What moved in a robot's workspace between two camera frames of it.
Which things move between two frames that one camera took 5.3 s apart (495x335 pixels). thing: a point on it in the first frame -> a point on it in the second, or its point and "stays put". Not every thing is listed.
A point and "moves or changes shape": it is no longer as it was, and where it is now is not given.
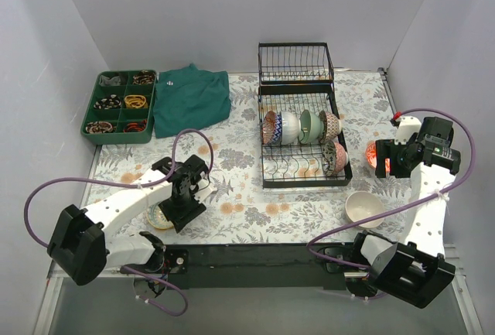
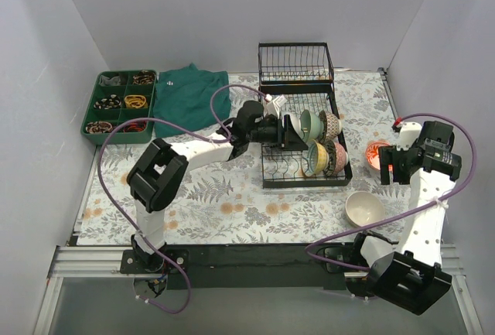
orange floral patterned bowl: (370, 154) stays put
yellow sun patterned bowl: (157, 218) moves or changes shape
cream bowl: (362, 205) stays put
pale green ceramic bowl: (311, 128) stays put
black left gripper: (184, 213) -> (285, 132)
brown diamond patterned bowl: (332, 126) stays put
